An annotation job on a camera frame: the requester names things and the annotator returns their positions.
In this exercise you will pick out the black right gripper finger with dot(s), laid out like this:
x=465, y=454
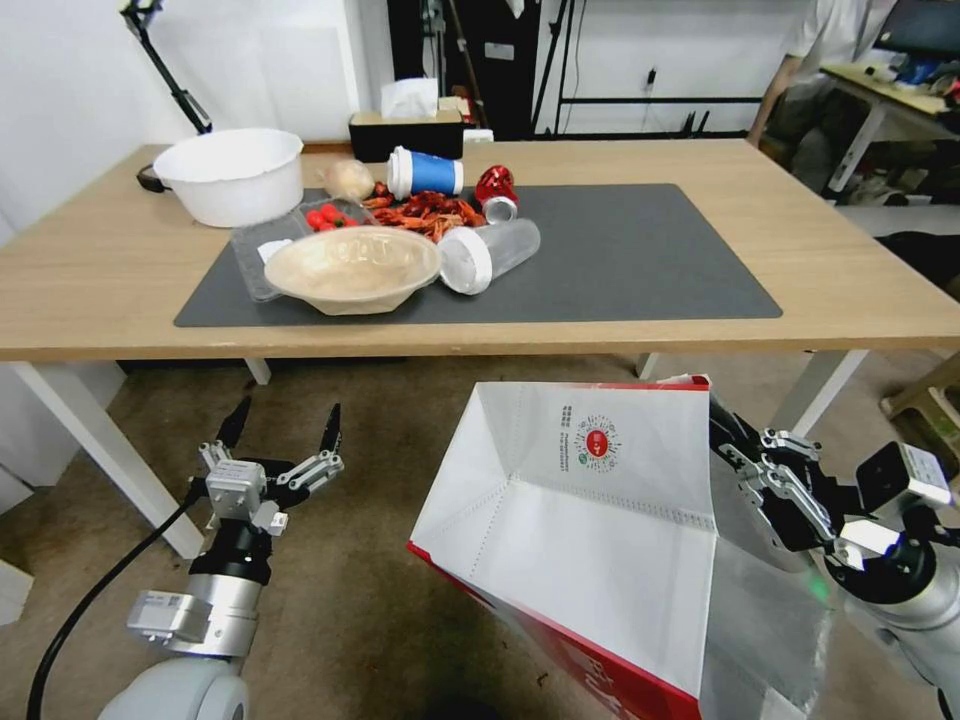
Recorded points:
x=750, y=517
x=731, y=431

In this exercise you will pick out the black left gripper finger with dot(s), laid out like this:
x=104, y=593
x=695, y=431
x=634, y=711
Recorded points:
x=330, y=439
x=236, y=427

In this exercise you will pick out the white red food delivery bag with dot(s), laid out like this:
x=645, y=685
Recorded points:
x=600, y=562

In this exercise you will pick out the person's forearm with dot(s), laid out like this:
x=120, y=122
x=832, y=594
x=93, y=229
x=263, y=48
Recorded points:
x=776, y=97

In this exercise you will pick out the white floor box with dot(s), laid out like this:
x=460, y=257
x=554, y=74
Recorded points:
x=15, y=592

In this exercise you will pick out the bun in clear plastic bag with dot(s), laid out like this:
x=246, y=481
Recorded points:
x=346, y=178

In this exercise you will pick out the pale wooden stool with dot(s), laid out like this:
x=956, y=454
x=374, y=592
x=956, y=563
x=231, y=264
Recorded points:
x=930, y=397

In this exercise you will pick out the beige paper bowl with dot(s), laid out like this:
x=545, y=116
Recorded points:
x=352, y=277

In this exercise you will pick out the clear plastic clamshell container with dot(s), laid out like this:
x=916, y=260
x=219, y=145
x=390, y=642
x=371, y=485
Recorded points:
x=251, y=259

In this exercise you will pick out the dark grey table mat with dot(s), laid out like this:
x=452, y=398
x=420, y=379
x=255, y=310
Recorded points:
x=637, y=262

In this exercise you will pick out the wooden table with white legs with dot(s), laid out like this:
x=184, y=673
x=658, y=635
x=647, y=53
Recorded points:
x=825, y=247

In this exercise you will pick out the red cherry tomato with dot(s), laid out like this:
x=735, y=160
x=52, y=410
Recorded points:
x=334, y=216
x=316, y=219

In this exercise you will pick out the white plastic basin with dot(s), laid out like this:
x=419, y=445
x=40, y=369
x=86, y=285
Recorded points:
x=232, y=187

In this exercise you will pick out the red crayfish shells pile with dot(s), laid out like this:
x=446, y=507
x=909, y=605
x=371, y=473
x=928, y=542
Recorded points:
x=427, y=214

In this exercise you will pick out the black bulky object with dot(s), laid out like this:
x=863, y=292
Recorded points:
x=922, y=255

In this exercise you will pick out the black round object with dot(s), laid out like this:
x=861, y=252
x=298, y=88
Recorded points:
x=148, y=178

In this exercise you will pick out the clear cup with white lid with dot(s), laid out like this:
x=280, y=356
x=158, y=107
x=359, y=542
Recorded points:
x=510, y=244

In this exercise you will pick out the blue white paper cup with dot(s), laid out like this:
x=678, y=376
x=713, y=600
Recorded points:
x=431, y=176

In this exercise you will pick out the crushed red drink can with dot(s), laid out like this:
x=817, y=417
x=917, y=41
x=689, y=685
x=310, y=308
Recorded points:
x=496, y=187

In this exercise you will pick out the black tissue box wooden lid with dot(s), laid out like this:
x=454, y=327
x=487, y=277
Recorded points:
x=405, y=139

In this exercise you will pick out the small white box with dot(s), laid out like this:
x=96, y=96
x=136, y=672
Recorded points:
x=478, y=136

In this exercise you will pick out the white tissue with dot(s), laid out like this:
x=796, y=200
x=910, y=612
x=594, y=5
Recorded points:
x=409, y=97

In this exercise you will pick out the black tripod stand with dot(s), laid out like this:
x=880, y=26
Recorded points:
x=169, y=75

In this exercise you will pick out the pale wooden desk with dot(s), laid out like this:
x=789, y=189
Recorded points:
x=892, y=94

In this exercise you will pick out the person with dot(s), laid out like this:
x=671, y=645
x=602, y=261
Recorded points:
x=832, y=37

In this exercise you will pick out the black monitor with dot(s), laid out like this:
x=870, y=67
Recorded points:
x=926, y=22

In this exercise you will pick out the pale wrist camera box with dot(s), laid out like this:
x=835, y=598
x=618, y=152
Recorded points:
x=928, y=471
x=236, y=484

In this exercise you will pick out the black metal rack frame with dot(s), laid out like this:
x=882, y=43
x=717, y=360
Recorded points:
x=637, y=99

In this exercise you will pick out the white wall socket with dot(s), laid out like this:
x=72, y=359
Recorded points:
x=499, y=51

